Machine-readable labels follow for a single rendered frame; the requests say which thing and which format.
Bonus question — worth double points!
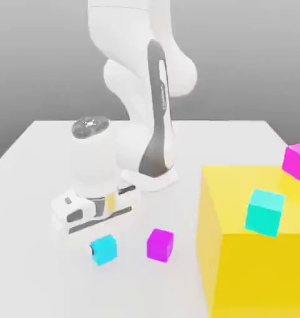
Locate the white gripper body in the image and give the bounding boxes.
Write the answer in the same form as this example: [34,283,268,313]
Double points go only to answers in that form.
[50,190,142,245]

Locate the small cyan cube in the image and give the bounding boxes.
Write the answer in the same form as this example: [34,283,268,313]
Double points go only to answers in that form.
[89,234,119,266]

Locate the small magenta cube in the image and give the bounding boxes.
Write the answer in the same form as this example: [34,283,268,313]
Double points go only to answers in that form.
[146,228,175,263]
[281,142,300,181]

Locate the small turquoise cube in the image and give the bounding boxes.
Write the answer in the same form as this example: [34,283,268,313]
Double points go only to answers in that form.
[244,188,286,239]

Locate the large yellow box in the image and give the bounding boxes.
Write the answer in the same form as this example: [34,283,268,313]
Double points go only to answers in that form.
[196,165,300,318]

